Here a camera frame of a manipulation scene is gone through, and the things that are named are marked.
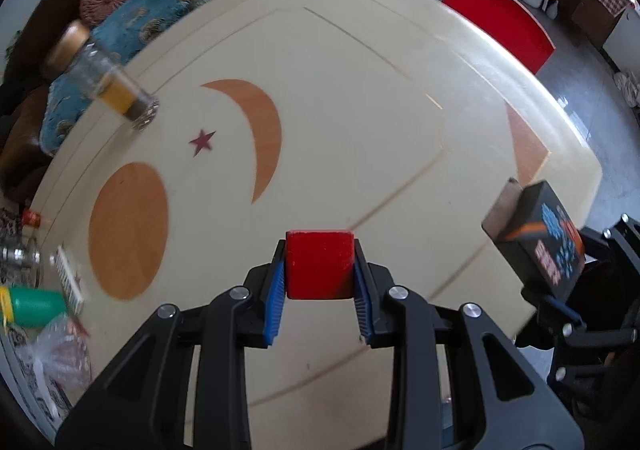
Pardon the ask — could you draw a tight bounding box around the steel container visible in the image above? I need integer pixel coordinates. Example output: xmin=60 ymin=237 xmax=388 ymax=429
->
xmin=0 ymin=237 xmax=51 ymax=288

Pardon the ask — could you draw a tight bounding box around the blue floral cushion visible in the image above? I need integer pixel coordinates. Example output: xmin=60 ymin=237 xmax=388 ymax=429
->
xmin=39 ymin=0 xmax=211 ymax=158

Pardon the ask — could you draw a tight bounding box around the brown leather sofa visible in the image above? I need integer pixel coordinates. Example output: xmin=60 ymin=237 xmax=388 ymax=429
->
xmin=0 ymin=0 xmax=311 ymax=201

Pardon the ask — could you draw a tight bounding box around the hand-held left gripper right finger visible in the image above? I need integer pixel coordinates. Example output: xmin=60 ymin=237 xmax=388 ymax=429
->
xmin=352 ymin=239 xmax=586 ymax=450

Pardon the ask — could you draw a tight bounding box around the red cube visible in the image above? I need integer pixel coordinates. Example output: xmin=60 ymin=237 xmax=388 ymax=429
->
xmin=284 ymin=229 xmax=357 ymax=301

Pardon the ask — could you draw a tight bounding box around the red chair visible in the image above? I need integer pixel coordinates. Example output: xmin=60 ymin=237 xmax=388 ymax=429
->
xmin=441 ymin=0 xmax=557 ymax=75

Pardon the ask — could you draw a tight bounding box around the glass jar with gold lid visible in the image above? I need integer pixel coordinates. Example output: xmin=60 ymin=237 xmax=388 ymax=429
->
xmin=41 ymin=20 xmax=161 ymax=131

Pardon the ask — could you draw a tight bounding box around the green bottle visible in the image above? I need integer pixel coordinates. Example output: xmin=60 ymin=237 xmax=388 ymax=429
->
xmin=0 ymin=285 xmax=68 ymax=329

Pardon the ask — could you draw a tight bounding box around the white cabinet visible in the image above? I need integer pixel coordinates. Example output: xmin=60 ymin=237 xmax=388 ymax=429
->
xmin=602 ymin=8 xmax=640 ymax=76

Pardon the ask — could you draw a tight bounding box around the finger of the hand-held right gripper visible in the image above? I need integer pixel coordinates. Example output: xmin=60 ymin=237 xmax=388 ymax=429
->
xmin=580 ymin=214 xmax=640 ymax=262
xmin=521 ymin=287 xmax=585 ymax=347

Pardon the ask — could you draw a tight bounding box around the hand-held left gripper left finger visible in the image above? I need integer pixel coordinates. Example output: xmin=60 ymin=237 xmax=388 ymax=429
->
xmin=55 ymin=239 xmax=287 ymax=450

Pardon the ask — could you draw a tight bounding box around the clear plastic bag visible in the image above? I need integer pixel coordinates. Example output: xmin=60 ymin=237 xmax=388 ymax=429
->
xmin=20 ymin=313 xmax=93 ymax=411

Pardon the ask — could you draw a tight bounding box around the small white card packet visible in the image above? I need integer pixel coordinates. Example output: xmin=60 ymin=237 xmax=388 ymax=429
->
xmin=52 ymin=245 xmax=86 ymax=316

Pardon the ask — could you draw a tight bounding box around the dark box with orange print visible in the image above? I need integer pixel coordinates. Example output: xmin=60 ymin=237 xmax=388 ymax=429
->
xmin=481 ymin=177 xmax=587 ymax=301

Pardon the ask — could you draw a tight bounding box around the white crumpled cloth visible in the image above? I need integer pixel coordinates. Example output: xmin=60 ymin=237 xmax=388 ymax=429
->
xmin=614 ymin=72 xmax=640 ymax=108

